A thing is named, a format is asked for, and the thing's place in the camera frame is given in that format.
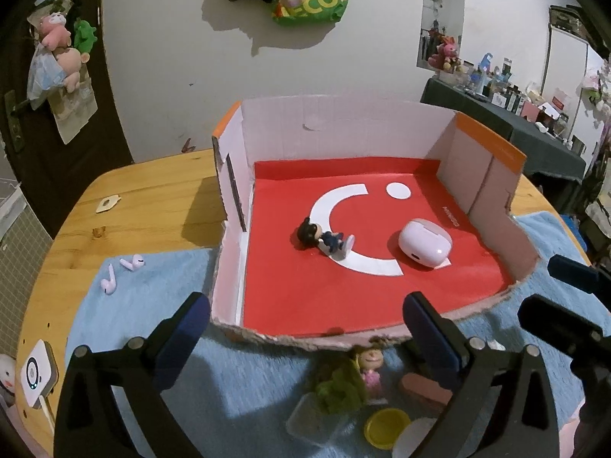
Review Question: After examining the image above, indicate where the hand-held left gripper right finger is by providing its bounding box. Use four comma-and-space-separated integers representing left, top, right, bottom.
402, 291, 559, 458

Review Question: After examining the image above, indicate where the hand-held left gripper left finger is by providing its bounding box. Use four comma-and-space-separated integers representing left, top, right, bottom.
54, 291, 212, 458

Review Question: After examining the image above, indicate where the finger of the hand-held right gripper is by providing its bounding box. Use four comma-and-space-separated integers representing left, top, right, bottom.
547, 255, 611, 297
518, 295, 611, 380

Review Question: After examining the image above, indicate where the blonde girl figurine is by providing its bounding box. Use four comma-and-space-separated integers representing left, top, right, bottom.
353, 346, 385, 399

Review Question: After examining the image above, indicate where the green fuzzy scrunchie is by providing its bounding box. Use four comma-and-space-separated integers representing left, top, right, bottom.
312, 367, 366, 414

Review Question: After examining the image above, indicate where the cardboard box with red lining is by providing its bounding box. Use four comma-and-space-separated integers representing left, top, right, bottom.
210, 95, 540, 350

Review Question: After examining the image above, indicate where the white round lid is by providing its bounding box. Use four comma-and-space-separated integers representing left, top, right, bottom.
391, 417, 437, 458

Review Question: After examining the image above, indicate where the clear plastic container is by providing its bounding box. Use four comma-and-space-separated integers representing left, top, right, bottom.
285, 393, 349, 447

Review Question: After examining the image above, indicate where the light blue fluffy towel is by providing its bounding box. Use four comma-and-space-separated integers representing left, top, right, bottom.
67, 210, 590, 458

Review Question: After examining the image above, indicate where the pink eraser block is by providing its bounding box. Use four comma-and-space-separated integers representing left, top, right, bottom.
400, 373, 453, 413

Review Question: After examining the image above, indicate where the pink earbud case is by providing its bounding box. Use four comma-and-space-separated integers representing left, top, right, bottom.
398, 219, 453, 269

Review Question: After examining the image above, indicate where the dark-haired boy figurine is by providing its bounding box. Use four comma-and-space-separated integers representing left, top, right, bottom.
296, 217, 356, 261

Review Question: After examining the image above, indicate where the white square device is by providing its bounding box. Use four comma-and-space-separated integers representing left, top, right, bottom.
19, 339, 59, 409

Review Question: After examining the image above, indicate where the dark cloth-covered table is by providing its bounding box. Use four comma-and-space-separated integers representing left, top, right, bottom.
420, 76, 588, 183

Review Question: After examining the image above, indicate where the white plush toy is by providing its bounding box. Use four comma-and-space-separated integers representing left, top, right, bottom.
0, 353, 20, 408

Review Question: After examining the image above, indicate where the row of cosmetic bottles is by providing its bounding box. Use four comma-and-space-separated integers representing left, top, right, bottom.
439, 52, 584, 150

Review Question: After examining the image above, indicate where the dark brown door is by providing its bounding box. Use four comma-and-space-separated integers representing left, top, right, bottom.
0, 0, 134, 232

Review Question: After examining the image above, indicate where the pink rabbit plush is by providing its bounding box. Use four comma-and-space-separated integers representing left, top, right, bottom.
427, 35, 461, 72

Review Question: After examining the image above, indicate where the peach monkey plush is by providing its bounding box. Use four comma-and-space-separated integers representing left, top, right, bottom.
55, 48, 91, 94

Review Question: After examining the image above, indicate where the clear plastic bag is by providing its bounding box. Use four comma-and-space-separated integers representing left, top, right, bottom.
26, 50, 63, 102

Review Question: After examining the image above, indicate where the green plush toy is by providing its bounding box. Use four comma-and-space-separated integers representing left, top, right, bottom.
73, 19, 99, 53

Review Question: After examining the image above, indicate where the pink bear plush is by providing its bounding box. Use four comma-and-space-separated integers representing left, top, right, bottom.
38, 12, 72, 51

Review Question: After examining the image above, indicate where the white cable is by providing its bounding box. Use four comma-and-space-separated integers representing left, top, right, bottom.
40, 393, 56, 442

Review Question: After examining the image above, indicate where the metal door handle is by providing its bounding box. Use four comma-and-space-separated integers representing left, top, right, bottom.
5, 90, 26, 153

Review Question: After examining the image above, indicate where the wall mirror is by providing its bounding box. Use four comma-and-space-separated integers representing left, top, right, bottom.
416, 0, 466, 73

